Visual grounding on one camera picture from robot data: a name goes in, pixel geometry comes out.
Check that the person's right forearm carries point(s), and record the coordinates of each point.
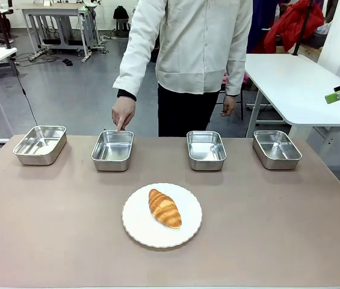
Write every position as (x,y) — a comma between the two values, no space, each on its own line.
(132,51)

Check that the person's left forearm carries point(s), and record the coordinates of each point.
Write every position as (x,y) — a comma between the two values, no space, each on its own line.
(238,48)

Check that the rectangular steel container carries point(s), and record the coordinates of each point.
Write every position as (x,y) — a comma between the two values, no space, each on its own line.
(40,145)
(206,150)
(112,150)
(276,149)

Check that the person's left hand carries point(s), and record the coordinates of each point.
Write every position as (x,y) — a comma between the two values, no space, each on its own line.
(228,105)

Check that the person's right hand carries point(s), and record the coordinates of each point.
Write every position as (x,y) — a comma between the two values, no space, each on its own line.
(123,113)

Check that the white side table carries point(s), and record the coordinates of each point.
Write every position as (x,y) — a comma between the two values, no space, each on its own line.
(300,87)

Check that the black tripod pole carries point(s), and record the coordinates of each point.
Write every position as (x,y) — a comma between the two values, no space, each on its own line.
(302,27)

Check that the red jacket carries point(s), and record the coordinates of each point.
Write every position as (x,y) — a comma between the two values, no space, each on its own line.
(293,25)

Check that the person's torso in cream shirt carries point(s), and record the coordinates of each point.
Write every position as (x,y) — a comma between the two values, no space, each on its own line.
(193,60)

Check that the golden brown croissant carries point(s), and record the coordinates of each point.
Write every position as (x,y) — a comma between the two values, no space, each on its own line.
(165,208)

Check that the white scalloped plate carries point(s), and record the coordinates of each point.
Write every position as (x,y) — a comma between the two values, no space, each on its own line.
(162,215)

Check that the black backpack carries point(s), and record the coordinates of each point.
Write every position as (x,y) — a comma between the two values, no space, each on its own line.
(120,13)

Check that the black stand pole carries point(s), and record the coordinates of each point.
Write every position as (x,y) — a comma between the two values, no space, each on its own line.
(2,24)

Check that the grey workbench with frame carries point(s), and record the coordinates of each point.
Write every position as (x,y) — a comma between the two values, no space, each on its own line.
(61,27)

